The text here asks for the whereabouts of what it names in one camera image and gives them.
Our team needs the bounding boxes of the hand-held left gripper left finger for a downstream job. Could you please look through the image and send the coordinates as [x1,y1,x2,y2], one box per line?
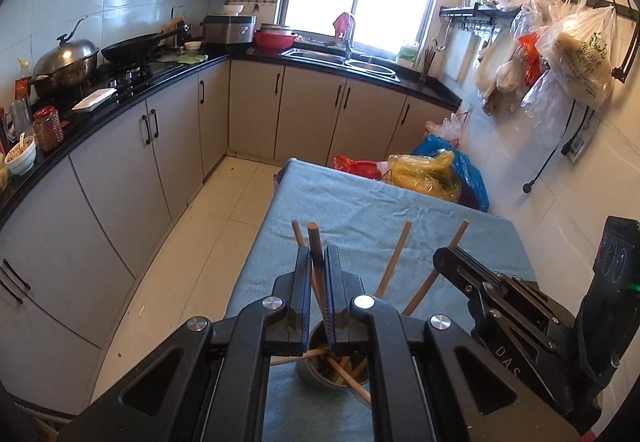
[60,246,313,442]

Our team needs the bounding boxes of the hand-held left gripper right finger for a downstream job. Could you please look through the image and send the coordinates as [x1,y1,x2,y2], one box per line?
[323,245,583,442]

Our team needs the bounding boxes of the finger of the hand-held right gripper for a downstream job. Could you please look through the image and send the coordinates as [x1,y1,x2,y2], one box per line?
[432,246,573,355]

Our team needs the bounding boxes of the grey utensil holder cup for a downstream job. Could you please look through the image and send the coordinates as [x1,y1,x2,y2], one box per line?
[297,322,373,393]

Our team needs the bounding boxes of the blue tablecloth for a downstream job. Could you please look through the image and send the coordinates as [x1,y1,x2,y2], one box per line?
[225,158,540,442]

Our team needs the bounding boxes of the blue plastic bag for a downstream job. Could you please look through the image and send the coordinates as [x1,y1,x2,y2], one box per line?
[411,133,490,214]

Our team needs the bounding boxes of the yellow plastic bag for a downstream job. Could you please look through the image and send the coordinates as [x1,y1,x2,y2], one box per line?
[386,150,462,202]

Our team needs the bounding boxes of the white plastic bag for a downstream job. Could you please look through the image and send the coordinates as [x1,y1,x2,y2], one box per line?
[425,113,463,143]

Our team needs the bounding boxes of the clear hanging plastic bag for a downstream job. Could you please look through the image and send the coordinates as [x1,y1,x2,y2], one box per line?
[520,72,573,150]

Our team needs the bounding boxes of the black countertop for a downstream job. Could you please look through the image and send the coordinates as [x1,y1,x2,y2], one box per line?
[0,42,462,223]

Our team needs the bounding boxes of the clear bag with beige contents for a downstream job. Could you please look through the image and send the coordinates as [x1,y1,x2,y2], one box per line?
[547,6,615,110]

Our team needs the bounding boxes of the white hanging plastic bags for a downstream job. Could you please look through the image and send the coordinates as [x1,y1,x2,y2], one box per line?
[472,39,522,115]

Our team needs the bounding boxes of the dark chopsticks bundle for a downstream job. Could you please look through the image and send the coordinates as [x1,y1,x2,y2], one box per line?
[419,47,436,84]

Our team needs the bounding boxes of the red hanging plastic bag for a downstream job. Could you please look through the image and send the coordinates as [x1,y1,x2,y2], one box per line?
[517,32,543,88]

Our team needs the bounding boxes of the white cutting board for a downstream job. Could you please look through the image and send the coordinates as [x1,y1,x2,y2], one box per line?
[444,29,478,82]

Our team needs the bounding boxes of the beige base cabinets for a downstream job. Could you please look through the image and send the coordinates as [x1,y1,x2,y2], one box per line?
[0,59,458,403]

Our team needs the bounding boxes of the green and white box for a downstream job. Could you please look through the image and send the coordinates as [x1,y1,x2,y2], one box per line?
[396,43,421,69]

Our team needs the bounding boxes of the steel double sink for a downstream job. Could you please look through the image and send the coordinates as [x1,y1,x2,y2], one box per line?
[281,47,402,84]

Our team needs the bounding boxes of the steel faucet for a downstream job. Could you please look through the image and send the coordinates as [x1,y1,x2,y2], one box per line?
[342,19,357,63]

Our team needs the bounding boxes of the red basin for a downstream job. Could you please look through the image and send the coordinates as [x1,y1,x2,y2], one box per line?
[253,23,299,50]

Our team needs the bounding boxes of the green leafy vegetables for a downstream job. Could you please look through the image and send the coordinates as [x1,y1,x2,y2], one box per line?
[156,51,209,65]

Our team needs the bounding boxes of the silver rice cooker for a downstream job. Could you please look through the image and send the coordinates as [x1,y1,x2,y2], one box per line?
[201,14,257,46]

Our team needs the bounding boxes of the pink cloth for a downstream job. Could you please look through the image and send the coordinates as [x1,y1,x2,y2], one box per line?
[332,12,356,40]

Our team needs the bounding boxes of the gas stove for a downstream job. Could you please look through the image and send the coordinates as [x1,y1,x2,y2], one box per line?
[85,63,157,95]

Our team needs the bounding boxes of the white rectangular tray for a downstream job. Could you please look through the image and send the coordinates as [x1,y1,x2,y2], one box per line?
[72,88,119,113]

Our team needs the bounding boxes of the red glass jar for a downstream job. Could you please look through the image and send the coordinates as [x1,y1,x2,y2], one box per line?
[33,105,65,153]

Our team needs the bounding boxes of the black frying pan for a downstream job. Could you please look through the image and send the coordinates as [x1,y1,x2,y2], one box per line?
[101,24,193,64]

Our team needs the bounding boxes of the white bowl with food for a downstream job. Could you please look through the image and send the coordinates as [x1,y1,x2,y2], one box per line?
[4,136,37,176]

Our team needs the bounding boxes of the steel wok with lid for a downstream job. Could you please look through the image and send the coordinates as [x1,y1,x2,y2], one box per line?
[31,16,100,95]

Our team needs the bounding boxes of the clear glass cup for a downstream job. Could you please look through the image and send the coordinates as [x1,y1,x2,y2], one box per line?
[7,98,35,135]

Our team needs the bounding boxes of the yellow capped sauce bottle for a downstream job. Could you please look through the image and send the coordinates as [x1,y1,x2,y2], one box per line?
[14,57,32,99]

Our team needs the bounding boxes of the wall socket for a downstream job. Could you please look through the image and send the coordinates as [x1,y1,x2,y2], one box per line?
[560,124,596,164]

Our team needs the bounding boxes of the black power cable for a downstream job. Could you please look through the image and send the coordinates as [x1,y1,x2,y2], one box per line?
[522,99,598,194]

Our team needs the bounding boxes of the black hook rail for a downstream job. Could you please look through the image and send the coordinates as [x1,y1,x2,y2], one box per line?
[542,0,640,85]

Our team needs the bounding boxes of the black wall rack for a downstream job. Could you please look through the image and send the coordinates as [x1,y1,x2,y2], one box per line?
[439,0,523,30]

